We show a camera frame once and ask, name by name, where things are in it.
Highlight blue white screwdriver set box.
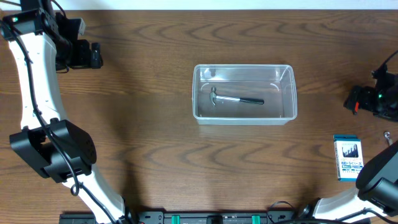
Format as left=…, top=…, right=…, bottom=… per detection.
left=333, top=134, right=364, bottom=182

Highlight small claw hammer black handle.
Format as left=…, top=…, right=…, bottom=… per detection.
left=210, top=86, right=264, bottom=106

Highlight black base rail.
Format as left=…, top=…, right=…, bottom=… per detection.
left=58, top=210, right=371, bottom=224

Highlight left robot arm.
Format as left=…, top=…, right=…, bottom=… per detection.
left=1, top=0, right=137, bottom=223

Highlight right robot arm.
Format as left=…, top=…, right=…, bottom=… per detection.
left=299, top=70, right=397, bottom=223

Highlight clear plastic container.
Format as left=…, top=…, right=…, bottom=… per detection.
left=192, top=64, right=298, bottom=126

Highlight silver metal wrench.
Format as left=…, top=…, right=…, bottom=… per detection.
left=384, top=131, right=392, bottom=146

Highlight red handled pliers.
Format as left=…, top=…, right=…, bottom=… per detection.
left=353, top=101, right=359, bottom=115

